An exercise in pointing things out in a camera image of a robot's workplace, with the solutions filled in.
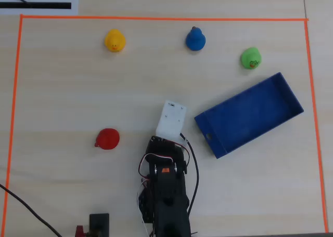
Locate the green rubber duck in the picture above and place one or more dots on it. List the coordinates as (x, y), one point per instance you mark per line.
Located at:
(250, 57)

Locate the long orange tape strip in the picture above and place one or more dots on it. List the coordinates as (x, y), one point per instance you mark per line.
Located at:
(156, 18)

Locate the red rubber duck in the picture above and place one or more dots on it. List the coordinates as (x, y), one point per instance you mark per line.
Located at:
(108, 138)

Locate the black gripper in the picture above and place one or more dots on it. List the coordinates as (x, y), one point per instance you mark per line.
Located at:
(159, 143)

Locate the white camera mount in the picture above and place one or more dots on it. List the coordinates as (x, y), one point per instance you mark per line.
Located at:
(171, 118)

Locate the blue rubber duck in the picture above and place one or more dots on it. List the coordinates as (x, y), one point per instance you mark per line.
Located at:
(195, 40)

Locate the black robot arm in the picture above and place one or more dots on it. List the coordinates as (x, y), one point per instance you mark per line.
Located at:
(169, 203)

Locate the black table clamp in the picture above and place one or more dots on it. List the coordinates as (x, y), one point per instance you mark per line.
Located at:
(99, 224)

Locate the yellow rubber duck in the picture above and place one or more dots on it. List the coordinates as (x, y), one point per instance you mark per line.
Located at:
(115, 39)

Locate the blue rectangular box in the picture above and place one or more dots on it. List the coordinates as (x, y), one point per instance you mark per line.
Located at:
(249, 117)

